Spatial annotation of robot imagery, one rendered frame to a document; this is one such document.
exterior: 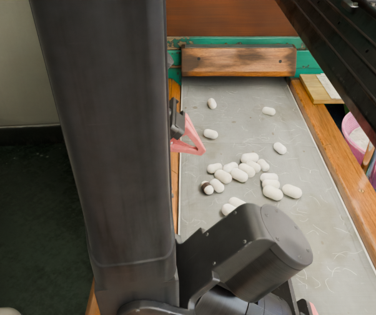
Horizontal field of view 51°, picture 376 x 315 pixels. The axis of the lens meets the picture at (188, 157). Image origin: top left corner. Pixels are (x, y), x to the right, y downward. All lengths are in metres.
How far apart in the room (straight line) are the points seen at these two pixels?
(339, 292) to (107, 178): 0.48
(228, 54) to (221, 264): 0.80
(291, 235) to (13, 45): 1.89
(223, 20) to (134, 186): 0.88
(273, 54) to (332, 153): 0.34
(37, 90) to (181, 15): 1.25
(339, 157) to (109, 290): 0.64
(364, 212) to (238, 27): 0.59
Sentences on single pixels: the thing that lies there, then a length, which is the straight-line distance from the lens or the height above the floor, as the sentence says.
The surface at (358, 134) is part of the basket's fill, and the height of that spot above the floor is 0.73.
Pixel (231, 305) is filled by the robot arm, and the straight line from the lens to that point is 0.35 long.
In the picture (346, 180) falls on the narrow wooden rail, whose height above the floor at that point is 0.76.
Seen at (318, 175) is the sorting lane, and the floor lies 0.74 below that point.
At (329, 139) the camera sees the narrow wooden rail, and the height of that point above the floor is 0.76.
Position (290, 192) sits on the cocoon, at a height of 0.75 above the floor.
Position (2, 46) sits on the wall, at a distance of 2.12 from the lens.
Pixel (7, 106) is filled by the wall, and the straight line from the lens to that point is 2.26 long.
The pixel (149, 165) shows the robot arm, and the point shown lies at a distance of 0.21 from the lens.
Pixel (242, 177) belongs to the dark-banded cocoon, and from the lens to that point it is 0.75.
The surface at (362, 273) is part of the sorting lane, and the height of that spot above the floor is 0.74.
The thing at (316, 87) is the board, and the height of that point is 0.78.
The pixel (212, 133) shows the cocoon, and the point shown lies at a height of 0.76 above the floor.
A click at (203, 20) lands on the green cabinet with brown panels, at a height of 0.92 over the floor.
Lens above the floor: 1.23
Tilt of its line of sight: 36 degrees down
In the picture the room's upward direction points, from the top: straight up
